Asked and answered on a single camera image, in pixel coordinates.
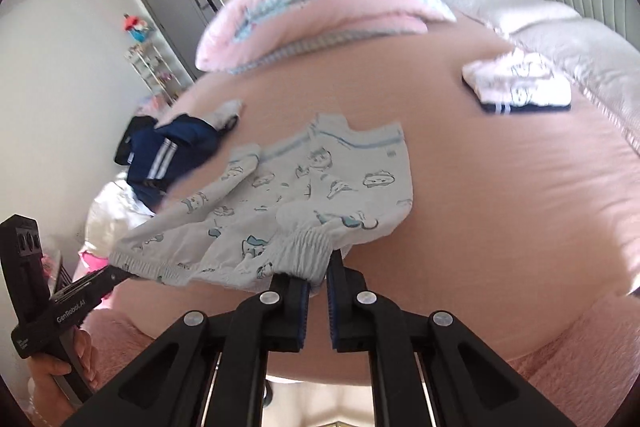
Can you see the folded pink quilt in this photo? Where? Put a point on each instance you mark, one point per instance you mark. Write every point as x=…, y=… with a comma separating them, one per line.
x=320, y=2

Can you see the pale pink pillow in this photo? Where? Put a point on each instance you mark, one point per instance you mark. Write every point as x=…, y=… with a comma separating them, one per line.
x=595, y=57
x=510, y=7

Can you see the navy white striped garment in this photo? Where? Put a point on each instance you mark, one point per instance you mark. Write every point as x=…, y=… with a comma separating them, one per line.
x=165, y=152

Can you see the person's left hand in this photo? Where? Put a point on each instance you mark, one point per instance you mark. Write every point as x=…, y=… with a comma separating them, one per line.
x=86, y=357

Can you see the red blue plush toy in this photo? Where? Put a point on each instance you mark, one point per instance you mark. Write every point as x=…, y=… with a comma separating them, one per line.
x=136, y=29

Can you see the bright pink cloth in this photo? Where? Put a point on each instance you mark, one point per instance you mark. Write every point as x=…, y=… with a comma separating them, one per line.
x=92, y=262

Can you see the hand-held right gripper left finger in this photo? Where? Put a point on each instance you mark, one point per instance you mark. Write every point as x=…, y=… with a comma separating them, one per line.
x=300, y=312

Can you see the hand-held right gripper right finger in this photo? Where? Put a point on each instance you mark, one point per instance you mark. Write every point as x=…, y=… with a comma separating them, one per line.
x=334, y=312

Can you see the bed with pink sheet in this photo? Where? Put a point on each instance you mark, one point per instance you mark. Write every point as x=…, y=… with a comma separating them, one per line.
x=500, y=207

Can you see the folded white printed garment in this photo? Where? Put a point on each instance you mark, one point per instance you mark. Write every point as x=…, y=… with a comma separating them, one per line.
x=520, y=79

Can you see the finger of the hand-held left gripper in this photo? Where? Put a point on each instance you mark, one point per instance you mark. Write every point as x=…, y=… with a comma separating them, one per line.
x=112, y=278

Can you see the white cartoon print shorts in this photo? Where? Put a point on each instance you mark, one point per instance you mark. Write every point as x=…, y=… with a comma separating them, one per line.
x=300, y=187

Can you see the white clothes pile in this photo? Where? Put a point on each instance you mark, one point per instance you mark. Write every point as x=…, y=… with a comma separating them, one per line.
x=112, y=217

